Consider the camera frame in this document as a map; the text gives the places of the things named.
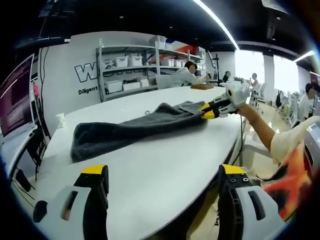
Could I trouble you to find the white paper cup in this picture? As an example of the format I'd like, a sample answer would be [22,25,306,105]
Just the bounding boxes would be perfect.
[55,112,66,128]

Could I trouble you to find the computer monitor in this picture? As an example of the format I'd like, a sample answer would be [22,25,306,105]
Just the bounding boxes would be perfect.
[0,53,36,138]

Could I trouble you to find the grey towel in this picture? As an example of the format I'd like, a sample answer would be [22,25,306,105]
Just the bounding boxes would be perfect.
[69,100,208,163]

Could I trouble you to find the ceiling light strip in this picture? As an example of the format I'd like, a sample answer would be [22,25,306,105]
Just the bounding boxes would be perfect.
[193,0,240,51]

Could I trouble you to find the wooden box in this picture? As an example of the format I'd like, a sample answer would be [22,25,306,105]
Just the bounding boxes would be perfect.
[191,83,215,90]

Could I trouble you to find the white plastic storage boxes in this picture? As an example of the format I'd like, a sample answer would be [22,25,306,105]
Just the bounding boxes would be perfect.
[103,34,207,95]

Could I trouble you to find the white office desk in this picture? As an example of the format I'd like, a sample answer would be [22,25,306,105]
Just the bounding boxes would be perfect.
[0,123,40,181]

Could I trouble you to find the metal storage shelf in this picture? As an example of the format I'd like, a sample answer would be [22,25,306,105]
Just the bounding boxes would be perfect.
[96,37,208,103]

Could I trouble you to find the grey chest device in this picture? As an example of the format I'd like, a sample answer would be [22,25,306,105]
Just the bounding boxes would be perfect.
[303,122,320,181]

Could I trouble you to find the black camera stand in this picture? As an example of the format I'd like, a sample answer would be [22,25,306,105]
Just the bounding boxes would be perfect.
[213,53,223,84]

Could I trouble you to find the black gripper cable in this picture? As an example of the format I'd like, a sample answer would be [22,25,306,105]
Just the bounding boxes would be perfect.
[232,116,245,166]

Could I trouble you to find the cream orange printed shirt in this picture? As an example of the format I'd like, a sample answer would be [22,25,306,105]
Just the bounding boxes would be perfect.
[249,116,316,223]

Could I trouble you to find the black computer mouse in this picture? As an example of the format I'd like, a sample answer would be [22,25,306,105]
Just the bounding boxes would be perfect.
[33,199,48,223]

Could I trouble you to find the black hanging cable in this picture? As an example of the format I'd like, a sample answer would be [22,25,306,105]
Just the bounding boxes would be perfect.
[39,46,50,126]

